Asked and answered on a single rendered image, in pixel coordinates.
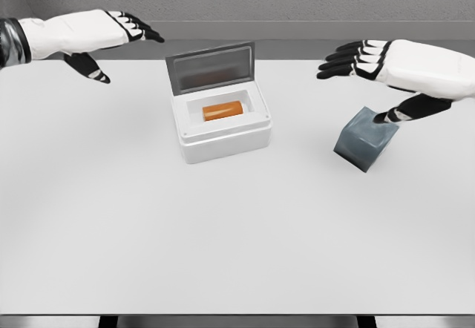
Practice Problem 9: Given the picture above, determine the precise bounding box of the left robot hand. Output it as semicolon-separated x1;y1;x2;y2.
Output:
56;9;166;85

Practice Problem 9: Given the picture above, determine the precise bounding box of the white box with hinged lid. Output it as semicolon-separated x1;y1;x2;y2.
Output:
165;41;273;165

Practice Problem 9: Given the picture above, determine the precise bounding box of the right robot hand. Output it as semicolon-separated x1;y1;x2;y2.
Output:
315;39;475;125

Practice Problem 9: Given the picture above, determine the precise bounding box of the orange cylinder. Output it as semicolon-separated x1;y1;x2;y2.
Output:
202;100;243;122

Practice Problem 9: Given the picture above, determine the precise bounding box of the grey-blue cube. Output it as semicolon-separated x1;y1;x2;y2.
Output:
332;105;400;174

